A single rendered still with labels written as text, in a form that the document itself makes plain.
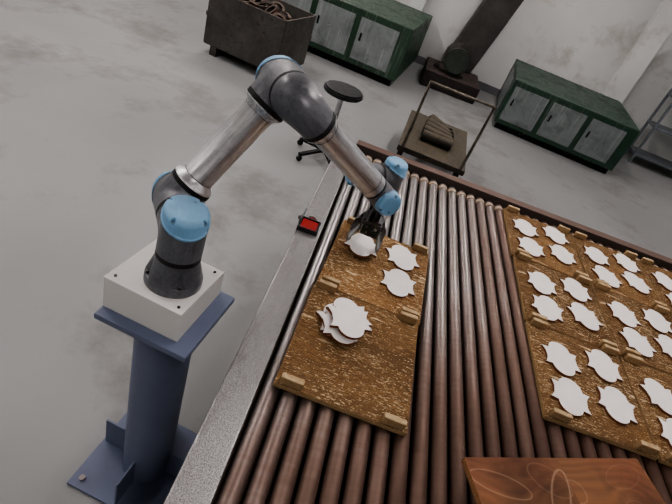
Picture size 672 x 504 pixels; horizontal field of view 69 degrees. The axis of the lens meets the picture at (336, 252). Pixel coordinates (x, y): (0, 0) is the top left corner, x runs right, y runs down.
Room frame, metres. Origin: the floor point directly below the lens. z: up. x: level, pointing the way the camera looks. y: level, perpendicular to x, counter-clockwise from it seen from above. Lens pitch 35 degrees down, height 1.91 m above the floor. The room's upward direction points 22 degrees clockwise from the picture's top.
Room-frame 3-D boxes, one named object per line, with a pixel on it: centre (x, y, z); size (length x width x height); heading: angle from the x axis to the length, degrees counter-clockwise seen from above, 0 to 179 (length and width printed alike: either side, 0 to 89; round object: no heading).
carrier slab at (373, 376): (0.97, -0.15, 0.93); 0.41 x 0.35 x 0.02; 0
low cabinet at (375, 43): (7.71, 1.01, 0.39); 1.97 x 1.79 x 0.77; 84
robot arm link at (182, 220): (0.95, 0.38, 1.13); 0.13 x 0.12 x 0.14; 35
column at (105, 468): (0.93, 0.38, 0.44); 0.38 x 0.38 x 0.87; 84
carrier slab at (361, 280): (1.38, -0.16, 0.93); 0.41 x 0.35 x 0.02; 179
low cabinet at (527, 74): (7.49, -2.26, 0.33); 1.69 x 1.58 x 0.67; 84
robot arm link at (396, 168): (1.42, -0.07, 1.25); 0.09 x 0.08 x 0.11; 125
